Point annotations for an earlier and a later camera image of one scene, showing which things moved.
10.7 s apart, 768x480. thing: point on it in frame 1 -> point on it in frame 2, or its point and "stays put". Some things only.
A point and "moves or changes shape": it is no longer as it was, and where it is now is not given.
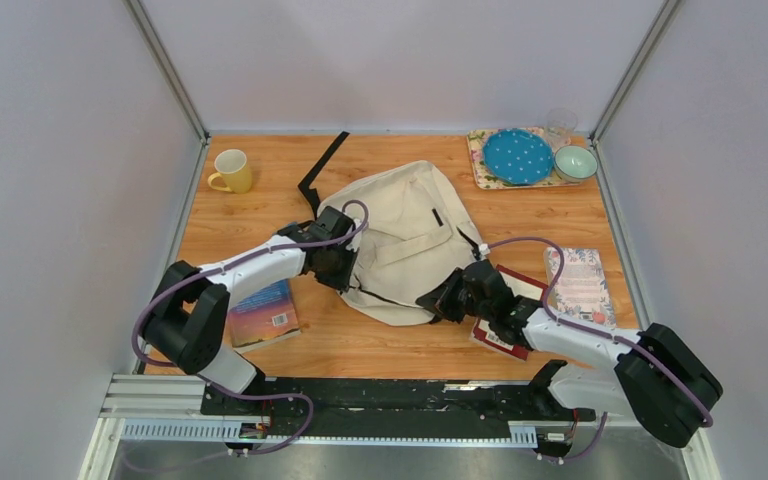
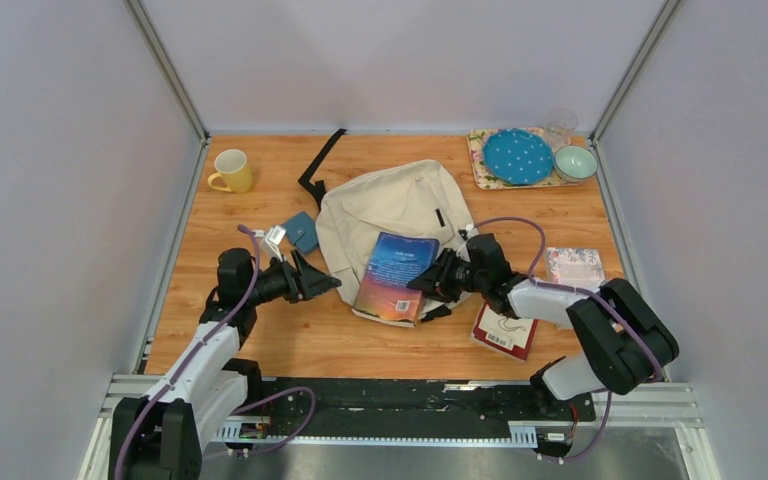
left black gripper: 341,280 -> 304,282
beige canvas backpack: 416,227 moves or changes shape
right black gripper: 440,300 -> 435,281
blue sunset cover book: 262,318 -> 395,260
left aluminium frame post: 168,68 stays put
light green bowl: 574,163 stays put
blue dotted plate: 518,156 stays put
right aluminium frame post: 639,66 stays put
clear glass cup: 560,124 stays put
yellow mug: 231,166 stays put
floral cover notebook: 581,289 stays put
